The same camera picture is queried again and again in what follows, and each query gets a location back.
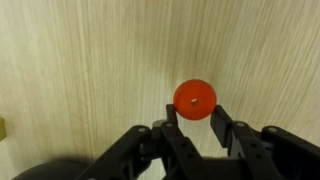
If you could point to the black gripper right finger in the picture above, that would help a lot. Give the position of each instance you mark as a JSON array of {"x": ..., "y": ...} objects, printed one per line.
[{"x": 221, "y": 123}]

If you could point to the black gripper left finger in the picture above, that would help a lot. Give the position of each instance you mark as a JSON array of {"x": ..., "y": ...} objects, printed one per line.
[{"x": 171, "y": 115}]

